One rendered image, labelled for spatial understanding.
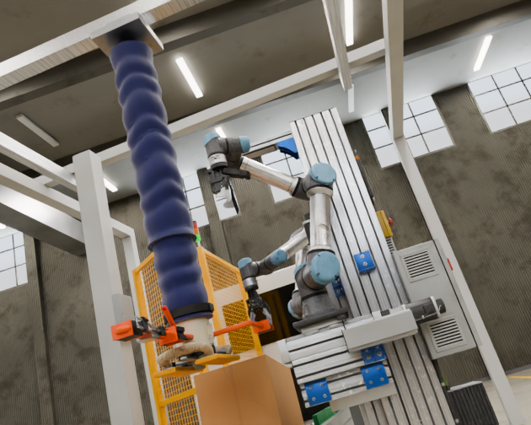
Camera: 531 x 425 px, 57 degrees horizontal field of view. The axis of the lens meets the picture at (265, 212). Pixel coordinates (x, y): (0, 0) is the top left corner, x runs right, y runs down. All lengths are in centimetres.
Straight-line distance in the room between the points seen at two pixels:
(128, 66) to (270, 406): 189
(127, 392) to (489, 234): 1002
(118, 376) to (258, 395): 135
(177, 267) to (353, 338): 87
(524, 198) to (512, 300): 241
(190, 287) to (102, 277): 164
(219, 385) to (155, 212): 94
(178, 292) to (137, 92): 108
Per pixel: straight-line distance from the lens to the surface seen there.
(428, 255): 224
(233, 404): 264
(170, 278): 228
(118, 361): 368
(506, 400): 538
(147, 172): 248
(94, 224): 398
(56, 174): 477
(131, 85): 276
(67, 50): 326
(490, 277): 1215
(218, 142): 209
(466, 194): 1259
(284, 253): 251
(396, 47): 435
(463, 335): 220
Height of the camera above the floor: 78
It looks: 20 degrees up
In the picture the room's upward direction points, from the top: 16 degrees counter-clockwise
